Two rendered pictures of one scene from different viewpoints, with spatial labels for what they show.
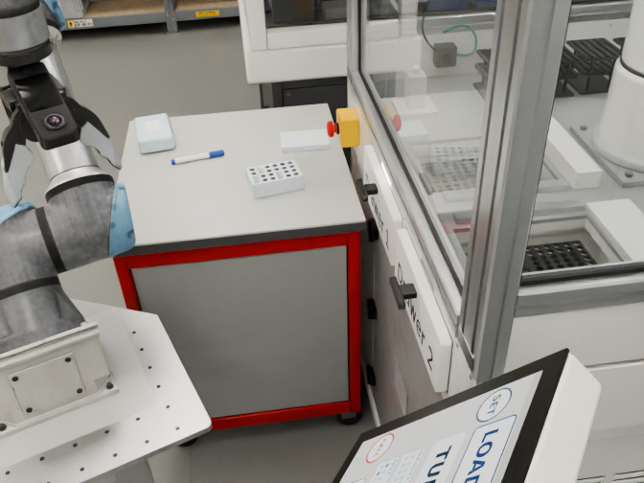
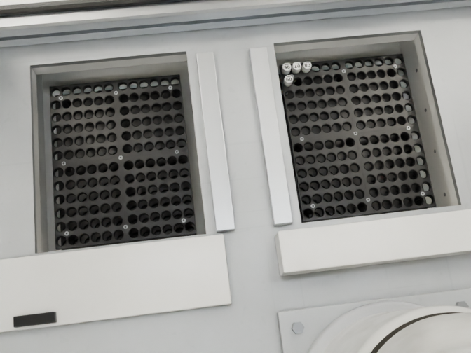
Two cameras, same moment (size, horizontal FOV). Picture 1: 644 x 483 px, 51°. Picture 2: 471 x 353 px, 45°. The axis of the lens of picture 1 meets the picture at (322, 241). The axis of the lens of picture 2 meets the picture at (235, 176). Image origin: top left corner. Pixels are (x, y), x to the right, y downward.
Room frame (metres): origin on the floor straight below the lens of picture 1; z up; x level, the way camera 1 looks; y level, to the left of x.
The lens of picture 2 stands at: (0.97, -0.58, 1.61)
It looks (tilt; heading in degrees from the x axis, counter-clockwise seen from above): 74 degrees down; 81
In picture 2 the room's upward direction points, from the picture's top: 9 degrees clockwise
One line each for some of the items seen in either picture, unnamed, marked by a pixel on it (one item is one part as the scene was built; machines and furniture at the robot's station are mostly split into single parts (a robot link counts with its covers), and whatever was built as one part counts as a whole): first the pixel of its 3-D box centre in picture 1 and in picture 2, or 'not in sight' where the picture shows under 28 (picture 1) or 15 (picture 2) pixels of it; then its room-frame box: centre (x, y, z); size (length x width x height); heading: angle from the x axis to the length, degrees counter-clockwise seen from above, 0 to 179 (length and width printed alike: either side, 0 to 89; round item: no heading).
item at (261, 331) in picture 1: (247, 277); not in sight; (1.52, 0.22, 0.38); 0.62 x 0.58 x 0.76; 6
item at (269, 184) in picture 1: (274, 178); not in sight; (1.41, 0.11, 0.78); 0.12 x 0.08 x 0.04; 106
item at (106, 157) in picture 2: not in sight; (124, 164); (0.85, -0.36, 0.87); 0.22 x 0.18 x 0.06; 96
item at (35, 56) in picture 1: (33, 89); not in sight; (0.81, 0.36, 1.28); 0.09 x 0.08 x 0.12; 34
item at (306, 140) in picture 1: (304, 140); not in sight; (1.61, 0.03, 0.77); 0.13 x 0.09 x 0.02; 95
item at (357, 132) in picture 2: not in sight; (350, 141); (1.16, -0.32, 0.87); 0.22 x 0.18 x 0.06; 96
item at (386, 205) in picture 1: (380, 201); not in sight; (1.14, -0.12, 0.87); 0.29 x 0.02 x 0.11; 6
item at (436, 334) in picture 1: (419, 304); not in sight; (0.83, -0.16, 0.87); 0.29 x 0.02 x 0.11; 6
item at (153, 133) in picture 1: (153, 132); not in sight; (1.67, 0.44, 0.78); 0.15 x 0.10 x 0.04; 15
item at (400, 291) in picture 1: (404, 291); not in sight; (0.83, -0.13, 0.91); 0.07 x 0.04 x 0.01; 6
